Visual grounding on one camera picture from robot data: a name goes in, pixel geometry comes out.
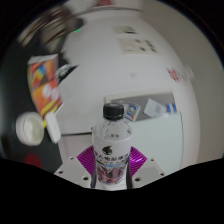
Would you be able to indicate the white cup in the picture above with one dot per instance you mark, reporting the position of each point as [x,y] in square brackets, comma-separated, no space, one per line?
[30,128]

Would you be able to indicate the black bag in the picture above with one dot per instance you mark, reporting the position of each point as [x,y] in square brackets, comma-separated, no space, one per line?
[65,71]

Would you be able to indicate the large white wall poster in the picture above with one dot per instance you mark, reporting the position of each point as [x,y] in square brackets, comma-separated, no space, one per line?
[137,45]

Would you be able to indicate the clear black-capped drink bottle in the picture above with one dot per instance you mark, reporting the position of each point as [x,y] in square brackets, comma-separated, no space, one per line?
[111,151]

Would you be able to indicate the orange colourful printed box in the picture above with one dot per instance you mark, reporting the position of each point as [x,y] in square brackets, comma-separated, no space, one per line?
[45,86]

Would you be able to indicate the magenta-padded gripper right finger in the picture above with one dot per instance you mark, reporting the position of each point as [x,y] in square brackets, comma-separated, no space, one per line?
[148,170]

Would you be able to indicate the grey notice board with papers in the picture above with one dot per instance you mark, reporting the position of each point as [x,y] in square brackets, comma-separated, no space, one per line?
[146,103]

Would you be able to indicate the small white wall poster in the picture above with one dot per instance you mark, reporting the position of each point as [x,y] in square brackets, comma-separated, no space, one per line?
[125,29]

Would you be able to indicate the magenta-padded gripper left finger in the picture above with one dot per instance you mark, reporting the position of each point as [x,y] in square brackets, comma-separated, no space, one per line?
[73,168]

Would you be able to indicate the dark chair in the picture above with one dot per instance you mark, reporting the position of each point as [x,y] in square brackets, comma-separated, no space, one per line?
[50,23]

